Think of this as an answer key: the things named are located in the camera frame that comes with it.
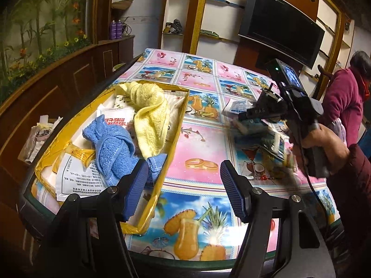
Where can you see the printed tablecloth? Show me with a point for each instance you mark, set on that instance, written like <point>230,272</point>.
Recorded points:
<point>203,144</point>

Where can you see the purple spray can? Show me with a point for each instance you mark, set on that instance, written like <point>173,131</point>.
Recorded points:
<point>112,30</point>
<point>118,29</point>

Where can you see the pale yellow terry towel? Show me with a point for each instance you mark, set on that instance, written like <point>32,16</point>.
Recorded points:
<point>150,121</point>

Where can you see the wooden wall shelf unit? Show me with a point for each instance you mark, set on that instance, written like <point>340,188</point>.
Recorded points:
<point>341,34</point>
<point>200,5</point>

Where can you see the person's right forearm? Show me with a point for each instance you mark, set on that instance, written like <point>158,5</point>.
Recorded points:
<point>356,185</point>

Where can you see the plastic bag of scraps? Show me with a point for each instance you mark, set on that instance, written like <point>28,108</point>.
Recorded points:
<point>37,139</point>

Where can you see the white packet black text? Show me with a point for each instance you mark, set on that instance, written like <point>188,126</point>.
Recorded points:
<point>78,182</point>

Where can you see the yellow foil packet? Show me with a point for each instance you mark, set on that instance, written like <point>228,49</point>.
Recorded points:
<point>78,153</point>

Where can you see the yellow cardboard box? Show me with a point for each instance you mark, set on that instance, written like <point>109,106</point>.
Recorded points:
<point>162,197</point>

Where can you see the green flat item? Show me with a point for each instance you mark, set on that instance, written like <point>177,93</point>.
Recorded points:
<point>210,33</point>

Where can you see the brown paper bag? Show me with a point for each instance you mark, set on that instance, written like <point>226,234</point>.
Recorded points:
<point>123,4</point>

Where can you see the white packet red print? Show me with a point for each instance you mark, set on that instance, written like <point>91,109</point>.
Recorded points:
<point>116,115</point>

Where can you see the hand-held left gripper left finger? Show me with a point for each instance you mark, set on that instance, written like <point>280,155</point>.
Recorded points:
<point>136,188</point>

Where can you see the black flat television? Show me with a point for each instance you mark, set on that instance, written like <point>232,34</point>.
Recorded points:
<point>281,26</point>

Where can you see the blue terry towel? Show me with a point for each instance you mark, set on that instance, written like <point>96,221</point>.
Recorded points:
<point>113,147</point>

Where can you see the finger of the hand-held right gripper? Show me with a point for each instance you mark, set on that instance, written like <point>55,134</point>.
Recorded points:
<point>250,115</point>

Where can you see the white and blue packet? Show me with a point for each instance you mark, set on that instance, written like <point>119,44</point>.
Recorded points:
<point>237,105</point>

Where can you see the white packet leaf print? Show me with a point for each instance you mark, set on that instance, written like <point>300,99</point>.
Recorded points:
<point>120,100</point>

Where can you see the green and white bowl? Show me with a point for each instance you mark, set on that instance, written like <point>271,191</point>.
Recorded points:
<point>118,67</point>

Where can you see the white striped packet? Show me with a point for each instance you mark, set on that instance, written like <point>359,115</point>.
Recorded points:
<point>175,110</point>

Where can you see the black-rimmed table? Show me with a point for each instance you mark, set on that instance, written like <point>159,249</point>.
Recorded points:
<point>27,199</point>

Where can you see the person's right hand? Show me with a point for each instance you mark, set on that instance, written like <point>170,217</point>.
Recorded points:
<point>327,142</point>

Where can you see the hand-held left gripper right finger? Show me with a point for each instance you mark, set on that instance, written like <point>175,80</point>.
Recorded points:
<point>234,191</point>

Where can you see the black bag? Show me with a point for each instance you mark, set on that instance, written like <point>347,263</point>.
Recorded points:
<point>174,26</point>

